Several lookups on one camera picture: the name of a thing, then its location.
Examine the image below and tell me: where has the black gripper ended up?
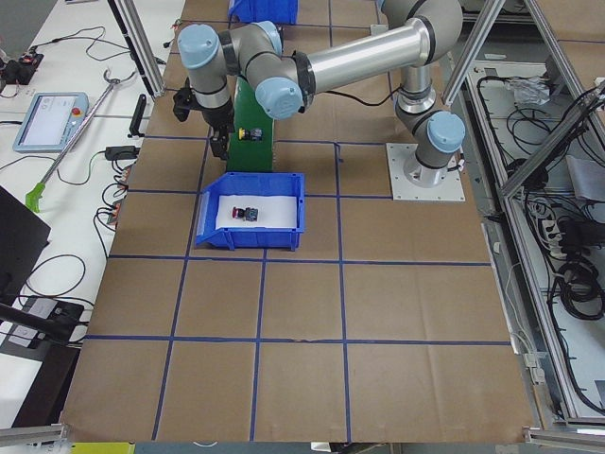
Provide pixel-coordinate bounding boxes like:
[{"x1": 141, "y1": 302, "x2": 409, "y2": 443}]
[{"x1": 173, "y1": 79, "x2": 234, "y2": 159}]

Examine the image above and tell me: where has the yellow push button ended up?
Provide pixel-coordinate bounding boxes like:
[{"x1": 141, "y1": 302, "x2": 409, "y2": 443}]
[{"x1": 237, "y1": 128, "x2": 264, "y2": 142}]

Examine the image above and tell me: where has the red push button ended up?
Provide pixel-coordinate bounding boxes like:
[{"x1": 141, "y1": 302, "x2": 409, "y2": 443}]
[{"x1": 232, "y1": 206, "x2": 259, "y2": 222}]

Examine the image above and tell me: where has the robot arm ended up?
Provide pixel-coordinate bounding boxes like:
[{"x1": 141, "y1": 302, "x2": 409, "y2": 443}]
[{"x1": 173, "y1": 1, "x2": 463, "y2": 169}]

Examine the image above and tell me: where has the green conveyor belt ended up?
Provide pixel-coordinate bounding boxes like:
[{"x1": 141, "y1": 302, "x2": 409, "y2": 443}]
[{"x1": 226, "y1": 78, "x2": 273, "y2": 172}]

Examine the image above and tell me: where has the blue bin left side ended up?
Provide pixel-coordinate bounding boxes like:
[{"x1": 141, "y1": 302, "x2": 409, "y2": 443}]
[{"x1": 195, "y1": 172, "x2": 305, "y2": 251}]

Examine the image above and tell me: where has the blue bin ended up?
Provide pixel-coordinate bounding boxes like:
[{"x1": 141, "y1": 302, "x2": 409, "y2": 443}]
[
  {"x1": 228, "y1": 0, "x2": 299, "y2": 25},
  {"x1": 195, "y1": 172, "x2": 305, "y2": 251}
]

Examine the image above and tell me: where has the white foam pad left bin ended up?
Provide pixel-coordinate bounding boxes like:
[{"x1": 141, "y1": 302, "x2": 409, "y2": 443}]
[{"x1": 216, "y1": 195, "x2": 298, "y2": 228}]

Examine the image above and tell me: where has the black power adapter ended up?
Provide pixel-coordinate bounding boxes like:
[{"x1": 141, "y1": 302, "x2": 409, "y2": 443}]
[{"x1": 104, "y1": 146, "x2": 140, "y2": 161}]

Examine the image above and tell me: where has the blue bin right side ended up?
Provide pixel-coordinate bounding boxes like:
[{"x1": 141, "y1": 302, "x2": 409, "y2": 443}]
[{"x1": 228, "y1": 0, "x2": 299, "y2": 25}]

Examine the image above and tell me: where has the teach pendant tablet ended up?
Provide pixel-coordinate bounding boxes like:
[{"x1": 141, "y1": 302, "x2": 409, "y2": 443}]
[{"x1": 12, "y1": 92, "x2": 89, "y2": 153}]

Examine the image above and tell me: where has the metal reacher grabber tool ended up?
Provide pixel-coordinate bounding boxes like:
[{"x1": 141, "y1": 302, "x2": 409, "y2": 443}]
[{"x1": 25, "y1": 69, "x2": 138, "y2": 214}]

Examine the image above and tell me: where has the aluminium frame post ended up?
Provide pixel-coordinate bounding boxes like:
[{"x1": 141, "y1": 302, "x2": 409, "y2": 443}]
[{"x1": 107, "y1": 0, "x2": 165, "y2": 98}]

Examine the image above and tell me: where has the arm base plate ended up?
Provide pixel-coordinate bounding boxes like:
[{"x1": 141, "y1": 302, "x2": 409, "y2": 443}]
[{"x1": 386, "y1": 143, "x2": 466, "y2": 202}]

